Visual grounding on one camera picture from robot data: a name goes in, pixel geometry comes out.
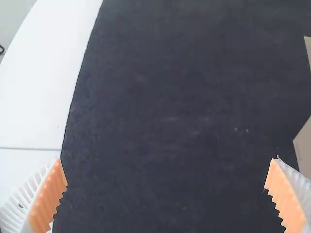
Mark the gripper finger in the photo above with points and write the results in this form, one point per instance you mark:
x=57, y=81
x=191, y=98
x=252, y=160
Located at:
x=291, y=201
x=39, y=206

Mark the black mat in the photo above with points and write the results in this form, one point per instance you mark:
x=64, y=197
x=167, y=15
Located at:
x=170, y=97

